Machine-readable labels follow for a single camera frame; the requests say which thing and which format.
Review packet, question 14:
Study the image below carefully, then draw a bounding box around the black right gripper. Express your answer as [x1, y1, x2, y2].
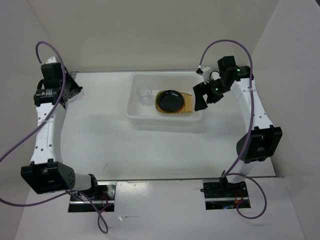
[193, 77, 230, 111]

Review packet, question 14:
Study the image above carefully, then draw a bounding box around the woven bamboo tray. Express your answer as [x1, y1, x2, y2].
[154, 90, 193, 114]

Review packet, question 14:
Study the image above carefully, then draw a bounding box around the black round plate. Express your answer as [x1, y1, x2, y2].
[156, 90, 185, 110]

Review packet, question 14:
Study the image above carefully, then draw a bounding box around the clear faceted plastic cup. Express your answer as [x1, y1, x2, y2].
[136, 85, 152, 106]

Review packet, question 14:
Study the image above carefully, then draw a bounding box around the orange plastic plate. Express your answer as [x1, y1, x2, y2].
[156, 105, 185, 115]

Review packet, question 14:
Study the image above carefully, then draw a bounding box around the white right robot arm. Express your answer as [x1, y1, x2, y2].
[193, 56, 283, 197]

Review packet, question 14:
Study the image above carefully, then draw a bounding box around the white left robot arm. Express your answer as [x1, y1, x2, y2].
[20, 61, 100, 200]

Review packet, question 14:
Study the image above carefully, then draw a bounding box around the clear plastic bin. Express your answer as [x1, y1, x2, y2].
[124, 72, 203, 132]

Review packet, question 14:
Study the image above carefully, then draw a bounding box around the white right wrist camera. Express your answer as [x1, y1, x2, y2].
[195, 65, 213, 84]

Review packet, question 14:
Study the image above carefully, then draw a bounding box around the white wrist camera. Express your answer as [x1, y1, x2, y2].
[195, 65, 213, 84]
[44, 56, 60, 65]

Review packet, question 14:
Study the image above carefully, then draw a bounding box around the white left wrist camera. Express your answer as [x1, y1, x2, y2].
[44, 56, 60, 65]

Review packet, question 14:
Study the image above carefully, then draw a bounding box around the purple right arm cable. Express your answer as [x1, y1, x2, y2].
[199, 39, 268, 220]

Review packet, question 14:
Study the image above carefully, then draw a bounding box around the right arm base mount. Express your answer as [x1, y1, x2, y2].
[200, 178, 251, 210]

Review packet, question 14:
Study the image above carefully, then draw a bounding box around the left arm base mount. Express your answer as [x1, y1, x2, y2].
[68, 181, 117, 213]

